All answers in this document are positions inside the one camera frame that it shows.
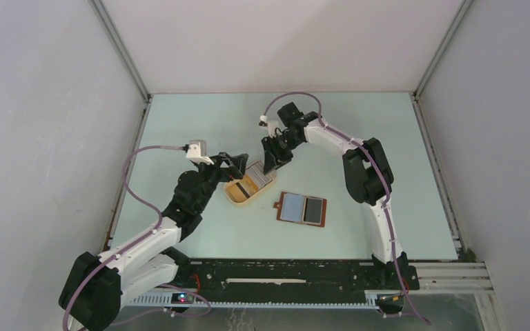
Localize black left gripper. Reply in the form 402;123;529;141
194;152;247;212

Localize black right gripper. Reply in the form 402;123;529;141
262;131;304;174

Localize brown leather card holder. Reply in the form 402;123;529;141
273;192;327;228

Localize black credit card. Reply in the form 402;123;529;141
303;197;324;225

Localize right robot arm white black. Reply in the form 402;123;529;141
259;103;406;288

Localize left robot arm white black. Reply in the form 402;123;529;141
59;152;248;330

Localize stack of credit cards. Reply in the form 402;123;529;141
245;160;277;189

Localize beige oval card tray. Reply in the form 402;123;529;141
224;160;277;205

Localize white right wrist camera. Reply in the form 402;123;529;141
258;115;282;138

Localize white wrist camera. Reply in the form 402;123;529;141
258;115;282;138
186;140;215;166

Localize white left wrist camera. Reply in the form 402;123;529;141
186;140;215;166

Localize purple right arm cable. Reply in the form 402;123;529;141
263;92;433;326

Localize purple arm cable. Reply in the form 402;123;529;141
263;92;433;326
62;145;212;331

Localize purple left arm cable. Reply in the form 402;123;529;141
62;145;212;331

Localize white toothed cable duct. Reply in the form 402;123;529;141
124;291;378;310

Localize aluminium frame rail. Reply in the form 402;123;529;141
78;260;495;296

